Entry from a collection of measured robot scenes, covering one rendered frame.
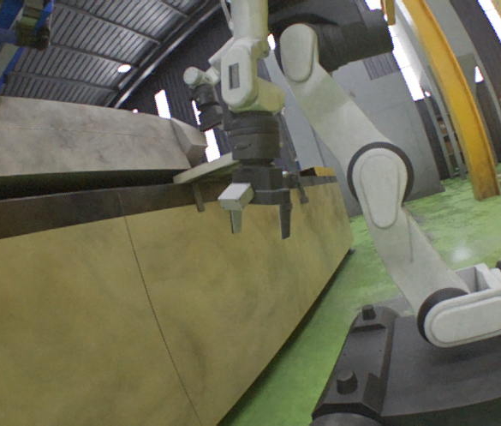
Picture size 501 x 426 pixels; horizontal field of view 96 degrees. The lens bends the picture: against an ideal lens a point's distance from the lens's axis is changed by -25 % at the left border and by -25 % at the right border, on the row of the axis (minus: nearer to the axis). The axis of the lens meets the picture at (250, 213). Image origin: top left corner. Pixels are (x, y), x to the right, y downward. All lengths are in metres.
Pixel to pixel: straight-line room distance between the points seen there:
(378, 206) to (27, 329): 0.68
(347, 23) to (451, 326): 0.68
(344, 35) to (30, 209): 0.73
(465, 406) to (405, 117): 5.95
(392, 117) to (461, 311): 5.80
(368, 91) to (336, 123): 5.85
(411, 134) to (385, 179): 5.69
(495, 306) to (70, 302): 0.83
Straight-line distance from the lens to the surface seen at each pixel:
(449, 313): 0.66
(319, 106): 0.66
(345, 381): 0.65
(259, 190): 0.51
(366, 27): 0.71
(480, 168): 4.09
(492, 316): 0.69
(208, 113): 1.08
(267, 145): 0.50
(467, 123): 4.10
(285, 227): 0.51
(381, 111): 6.33
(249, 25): 0.57
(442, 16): 8.70
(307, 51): 0.68
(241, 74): 0.51
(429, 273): 0.68
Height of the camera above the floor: 0.62
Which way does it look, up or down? 1 degrees up
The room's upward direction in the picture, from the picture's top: 16 degrees counter-clockwise
